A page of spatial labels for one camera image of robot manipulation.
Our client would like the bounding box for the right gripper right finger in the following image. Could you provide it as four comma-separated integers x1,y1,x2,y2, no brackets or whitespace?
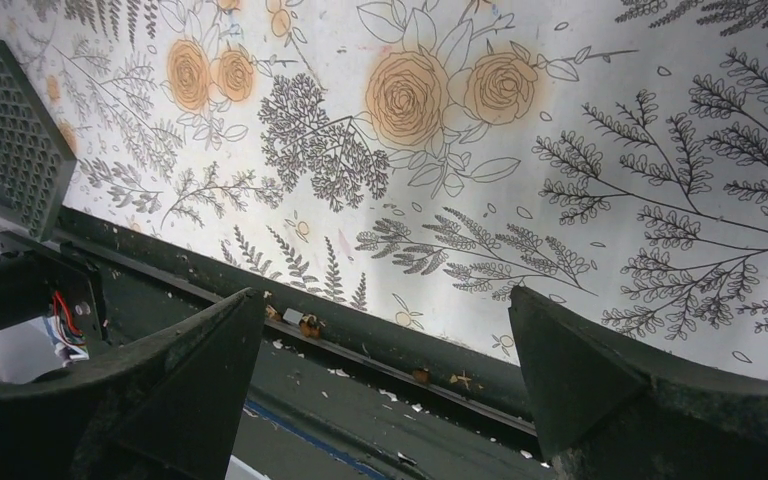
509,287,768,479

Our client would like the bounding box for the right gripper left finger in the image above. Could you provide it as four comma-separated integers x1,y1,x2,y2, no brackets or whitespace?
0,288,265,479

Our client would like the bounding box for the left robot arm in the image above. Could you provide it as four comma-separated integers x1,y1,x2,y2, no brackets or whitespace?
0,232,113,384

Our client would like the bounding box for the floral tablecloth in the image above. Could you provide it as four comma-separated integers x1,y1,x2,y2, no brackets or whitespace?
0,1,768,380

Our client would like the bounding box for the dark grey studded plate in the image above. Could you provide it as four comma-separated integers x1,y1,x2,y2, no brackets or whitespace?
0,40,77,242

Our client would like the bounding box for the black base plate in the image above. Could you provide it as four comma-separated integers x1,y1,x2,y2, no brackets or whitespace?
53,209,554,479

